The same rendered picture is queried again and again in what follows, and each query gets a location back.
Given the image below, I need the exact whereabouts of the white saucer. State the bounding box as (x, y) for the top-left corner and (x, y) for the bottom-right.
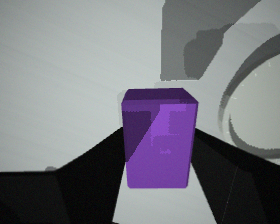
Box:
(217, 50), (280, 163)

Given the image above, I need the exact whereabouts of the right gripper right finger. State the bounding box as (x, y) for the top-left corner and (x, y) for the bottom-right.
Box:
(191, 128), (280, 224)

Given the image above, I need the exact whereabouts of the purple block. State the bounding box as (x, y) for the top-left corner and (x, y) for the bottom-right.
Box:
(121, 88), (199, 189)

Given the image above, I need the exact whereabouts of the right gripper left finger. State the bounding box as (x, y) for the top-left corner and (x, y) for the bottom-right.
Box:
(0, 127), (126, 224)

